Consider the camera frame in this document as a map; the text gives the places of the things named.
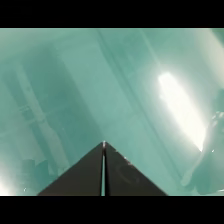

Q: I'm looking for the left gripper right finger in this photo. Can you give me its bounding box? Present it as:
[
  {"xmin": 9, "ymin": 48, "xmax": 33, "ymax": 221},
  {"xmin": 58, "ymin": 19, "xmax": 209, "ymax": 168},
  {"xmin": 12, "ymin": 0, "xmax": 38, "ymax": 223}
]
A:
[{"xmin": 103, "ymin": 141, "xmax": 168, "ymax": 197}]

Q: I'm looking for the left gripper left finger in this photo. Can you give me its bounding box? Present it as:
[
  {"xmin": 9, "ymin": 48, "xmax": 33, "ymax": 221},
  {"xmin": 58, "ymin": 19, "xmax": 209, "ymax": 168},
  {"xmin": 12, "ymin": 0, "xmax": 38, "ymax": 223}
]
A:
[{"xmin": 37, "ymin": 141, "xmax": 105, "ymax": 197}]

